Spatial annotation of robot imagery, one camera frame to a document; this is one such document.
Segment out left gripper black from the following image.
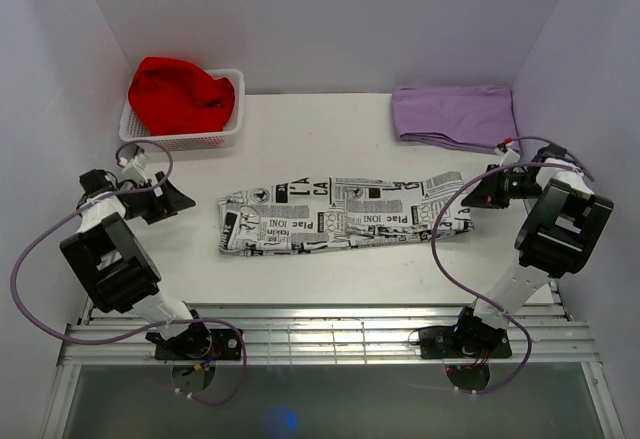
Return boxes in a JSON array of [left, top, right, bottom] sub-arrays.
[[124, 171, 196, 224]]

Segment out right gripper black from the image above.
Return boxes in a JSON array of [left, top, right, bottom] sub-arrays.
[[460, 164, 542, 209]]

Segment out newspaper print trousers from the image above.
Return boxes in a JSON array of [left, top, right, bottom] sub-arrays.
[[218, 171, 474, 256]]

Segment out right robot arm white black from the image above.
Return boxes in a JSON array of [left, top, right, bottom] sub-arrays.
[[451, 144, 614, 357]]

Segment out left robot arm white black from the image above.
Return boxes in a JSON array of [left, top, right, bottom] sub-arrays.
[[60, 169, 213, 359]]

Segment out folded purple trousers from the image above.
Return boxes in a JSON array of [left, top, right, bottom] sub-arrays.
[[391, 85, 517, 154]]

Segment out red trousers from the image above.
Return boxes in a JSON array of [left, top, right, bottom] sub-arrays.
[[128, 57, 236, 136]]

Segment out white plastic basket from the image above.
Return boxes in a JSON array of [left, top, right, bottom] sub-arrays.
[[119, 69, 246, 151]]

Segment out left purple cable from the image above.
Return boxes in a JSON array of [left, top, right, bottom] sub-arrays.
[[10, 139, 249, 406]]

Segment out purple cable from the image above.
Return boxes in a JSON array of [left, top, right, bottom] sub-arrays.
[[404, 134, 597, 396], [10, 139, 249, 406]]

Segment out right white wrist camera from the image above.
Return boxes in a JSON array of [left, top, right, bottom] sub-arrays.
[[494, 138, 521, 167]]

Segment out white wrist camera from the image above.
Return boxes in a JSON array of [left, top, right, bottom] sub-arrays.
[[117, 153, 149, 185], [494, 138, 521, 167]]

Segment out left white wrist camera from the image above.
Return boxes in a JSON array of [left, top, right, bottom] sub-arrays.
[[117, 153, 149, 185]]

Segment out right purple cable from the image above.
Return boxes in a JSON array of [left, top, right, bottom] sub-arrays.
[[404, 134, 597, 396]]

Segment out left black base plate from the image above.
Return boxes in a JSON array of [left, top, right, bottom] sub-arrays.
[[145, 324, 242, 362]]

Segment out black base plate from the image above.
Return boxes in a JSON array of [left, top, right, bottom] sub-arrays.
[[145, 324, 242, 362], [418, 326, 512, 359]]

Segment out aluminium rail frame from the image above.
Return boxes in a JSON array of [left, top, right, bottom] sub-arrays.
[[58, 304, 600, 366]]

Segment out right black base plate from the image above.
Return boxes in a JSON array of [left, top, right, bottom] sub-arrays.
[[418, 326, 512, 359]]

